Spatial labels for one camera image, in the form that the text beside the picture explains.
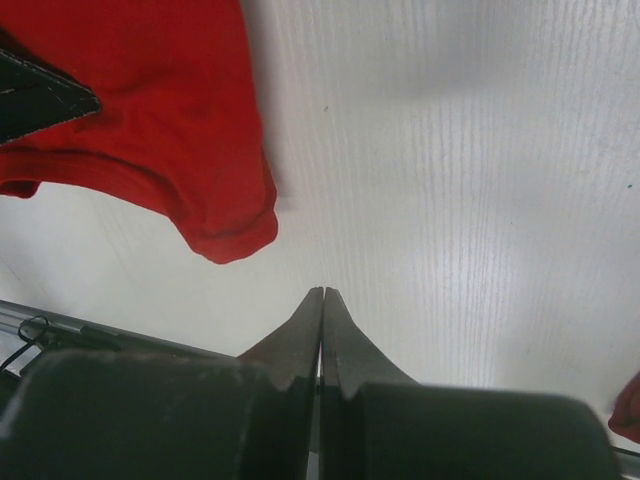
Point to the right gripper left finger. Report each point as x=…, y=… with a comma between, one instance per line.
x=285, y=364

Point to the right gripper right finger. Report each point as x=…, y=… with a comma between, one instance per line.
x=355, y=377

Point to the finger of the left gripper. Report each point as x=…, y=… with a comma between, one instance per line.
x=35, y=98

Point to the bright red t shirt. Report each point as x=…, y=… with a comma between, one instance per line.
x=179, y=130

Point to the dark red t shirt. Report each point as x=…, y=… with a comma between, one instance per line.
x=625, y=418

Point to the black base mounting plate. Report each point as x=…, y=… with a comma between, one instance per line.
x=43, y=332

